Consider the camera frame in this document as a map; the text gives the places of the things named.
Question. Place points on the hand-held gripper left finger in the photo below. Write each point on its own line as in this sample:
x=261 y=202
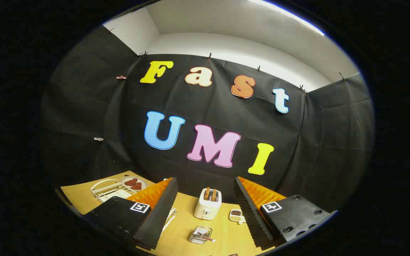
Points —
x=162 y=209

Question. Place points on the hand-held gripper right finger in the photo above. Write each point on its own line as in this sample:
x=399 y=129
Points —
x=247 y=213

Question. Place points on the small plate with red food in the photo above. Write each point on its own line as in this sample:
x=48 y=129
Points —
x=133 y=183

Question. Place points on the white divided seasoning tray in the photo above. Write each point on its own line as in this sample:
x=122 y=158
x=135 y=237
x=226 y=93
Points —
x=236 y=215

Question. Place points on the brown toast slice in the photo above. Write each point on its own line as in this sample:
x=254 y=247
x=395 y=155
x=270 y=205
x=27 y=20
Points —
x=214 y=194
x=207 y=193

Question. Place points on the white toaster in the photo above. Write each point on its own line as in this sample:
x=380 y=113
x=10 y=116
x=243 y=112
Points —
x=206 y=208

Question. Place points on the pink clothespin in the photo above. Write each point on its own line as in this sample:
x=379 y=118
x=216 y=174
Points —
x=121 y=77

